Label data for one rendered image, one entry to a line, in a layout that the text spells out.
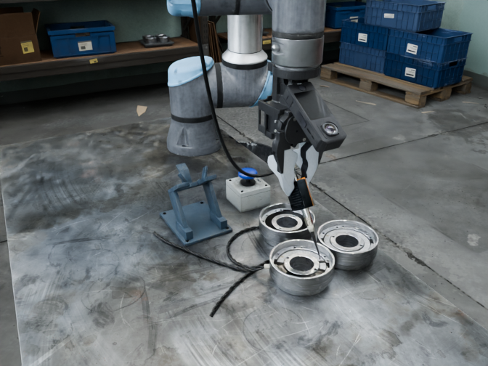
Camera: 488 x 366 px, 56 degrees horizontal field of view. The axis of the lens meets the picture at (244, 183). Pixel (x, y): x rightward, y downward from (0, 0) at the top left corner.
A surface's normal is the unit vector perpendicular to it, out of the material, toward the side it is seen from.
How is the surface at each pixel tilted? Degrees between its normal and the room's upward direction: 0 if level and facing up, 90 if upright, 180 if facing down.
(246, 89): 96
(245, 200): 90
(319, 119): 31
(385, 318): 0
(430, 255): 0
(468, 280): 0
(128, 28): 90
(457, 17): 90
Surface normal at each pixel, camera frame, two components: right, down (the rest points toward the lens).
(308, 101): 0.25, -0.55
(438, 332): 0.00, -0.88
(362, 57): -0.81, 0.27
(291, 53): -0.32, 0.44
